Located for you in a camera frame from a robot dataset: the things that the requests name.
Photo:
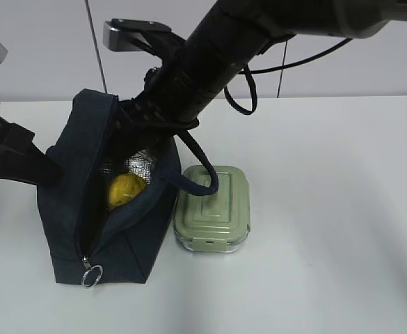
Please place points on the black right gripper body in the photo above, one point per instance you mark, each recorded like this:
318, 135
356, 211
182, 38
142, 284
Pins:
168, 106

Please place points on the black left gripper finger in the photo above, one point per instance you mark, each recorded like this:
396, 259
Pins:
33, 167

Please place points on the dark navy fabric lunch bag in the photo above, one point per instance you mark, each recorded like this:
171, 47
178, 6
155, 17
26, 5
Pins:
88, 243

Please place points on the yellow pear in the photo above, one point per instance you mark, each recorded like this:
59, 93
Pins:
124, 188

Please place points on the green lidded glass food container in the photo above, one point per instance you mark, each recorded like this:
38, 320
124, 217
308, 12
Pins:
218, 223

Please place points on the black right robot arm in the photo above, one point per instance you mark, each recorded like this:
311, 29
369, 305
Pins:
196, 69

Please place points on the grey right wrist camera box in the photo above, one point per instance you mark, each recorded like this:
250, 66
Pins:
157, 39

